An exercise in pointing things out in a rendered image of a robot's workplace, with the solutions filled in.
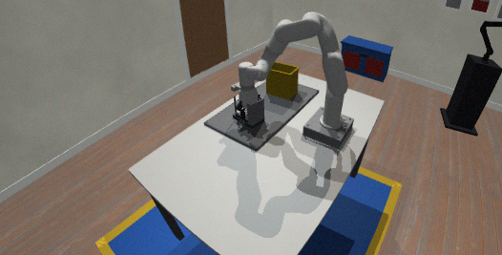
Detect yellow open-top bin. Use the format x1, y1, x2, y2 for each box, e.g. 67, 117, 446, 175
266, 61, 299, 100

